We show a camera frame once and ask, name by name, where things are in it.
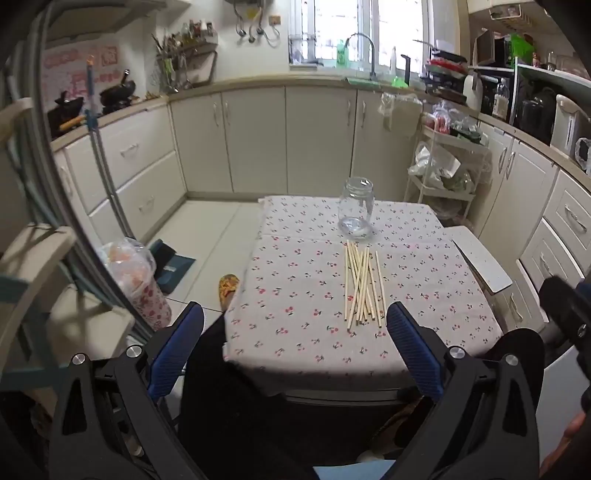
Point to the clear glass jar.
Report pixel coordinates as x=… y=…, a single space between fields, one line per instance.
x=355 y=207

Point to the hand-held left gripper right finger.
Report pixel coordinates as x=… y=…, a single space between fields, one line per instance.
x=411 y=350

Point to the beige and teal shelf unit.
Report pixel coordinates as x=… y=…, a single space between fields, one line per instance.
x=27 y=258

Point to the wall spice rack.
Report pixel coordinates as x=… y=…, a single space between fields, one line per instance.
x=184 y=50

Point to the metal kitchen faucet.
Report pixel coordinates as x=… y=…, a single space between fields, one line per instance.
x=371 y=55

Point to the pink wall poster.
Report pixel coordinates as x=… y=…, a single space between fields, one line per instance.
x=69 y=69

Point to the wall outlet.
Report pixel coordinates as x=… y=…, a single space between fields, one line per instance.
x=275 y=20

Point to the black air fryer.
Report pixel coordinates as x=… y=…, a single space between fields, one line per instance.
x=535 y=115

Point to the microwave oven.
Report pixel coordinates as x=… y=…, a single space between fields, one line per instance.
x=489 y=48

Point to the white water heater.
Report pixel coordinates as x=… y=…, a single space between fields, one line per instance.
x=249 y=2

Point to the blue cloth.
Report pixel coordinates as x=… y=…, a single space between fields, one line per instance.
x=360 y=470

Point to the person's black trousers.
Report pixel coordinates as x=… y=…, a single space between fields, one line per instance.
x=231 y=415

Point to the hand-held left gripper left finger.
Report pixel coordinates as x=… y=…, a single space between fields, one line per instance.
x=178 y=350

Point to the bunch of wooden chopsticks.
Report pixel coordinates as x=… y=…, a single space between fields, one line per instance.
x=362 y=295

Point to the cream kitchen cabinets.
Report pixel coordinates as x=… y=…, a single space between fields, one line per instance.
x=258 y=138

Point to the black wok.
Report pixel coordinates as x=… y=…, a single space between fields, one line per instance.
x=117 y=90

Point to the white plastic bag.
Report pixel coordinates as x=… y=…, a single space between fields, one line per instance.
x=434 y=164

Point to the yellow slipper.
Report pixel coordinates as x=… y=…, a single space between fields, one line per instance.
x=228 y=288

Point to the white slim bottle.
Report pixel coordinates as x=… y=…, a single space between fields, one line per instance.
x=393 y=62

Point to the white stool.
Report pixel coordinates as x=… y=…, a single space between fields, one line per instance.
x=485 y=267

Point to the white thermo pot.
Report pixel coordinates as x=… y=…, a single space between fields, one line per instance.
x=565 y=124

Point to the green dish soap bottle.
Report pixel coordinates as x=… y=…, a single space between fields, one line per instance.
x=341 y=53

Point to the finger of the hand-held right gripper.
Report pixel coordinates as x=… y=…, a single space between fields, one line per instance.
x=585 y=286
x=565 y=309

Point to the clear oil bottle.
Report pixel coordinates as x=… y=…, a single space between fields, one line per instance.
x=501 y=104

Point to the kitchen window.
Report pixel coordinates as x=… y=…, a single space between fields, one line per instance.
x=332 y=23

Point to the cream upper cabinets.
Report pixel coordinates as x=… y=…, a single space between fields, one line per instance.
x=489 y=4

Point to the hanging clear plastic bag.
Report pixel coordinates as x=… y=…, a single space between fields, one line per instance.
x=399 y=113

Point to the white jug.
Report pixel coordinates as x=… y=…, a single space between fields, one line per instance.
x=472 y=94

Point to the stack of pans and dishes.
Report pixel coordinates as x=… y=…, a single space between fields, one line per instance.
x=445 y=74

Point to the clear bags of food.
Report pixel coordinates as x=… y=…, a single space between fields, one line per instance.
x=443 y=120

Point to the black tall holder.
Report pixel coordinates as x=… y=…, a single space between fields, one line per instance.
x=406 y=69

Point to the person's right hand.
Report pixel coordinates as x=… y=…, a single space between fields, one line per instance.
x=572 y=434

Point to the cherry print tablecloth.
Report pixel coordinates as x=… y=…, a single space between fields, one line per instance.
x=300 y=286

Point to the white counter shelf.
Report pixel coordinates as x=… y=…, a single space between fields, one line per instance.
x=554 y=76

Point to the cherry print trash bin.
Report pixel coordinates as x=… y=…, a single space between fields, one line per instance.
x=152 y=307

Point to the white trolley cart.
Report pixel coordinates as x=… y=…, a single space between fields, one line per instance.
x=455 y=138

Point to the green plastic bag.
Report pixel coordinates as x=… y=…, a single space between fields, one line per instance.
x=521 y=48

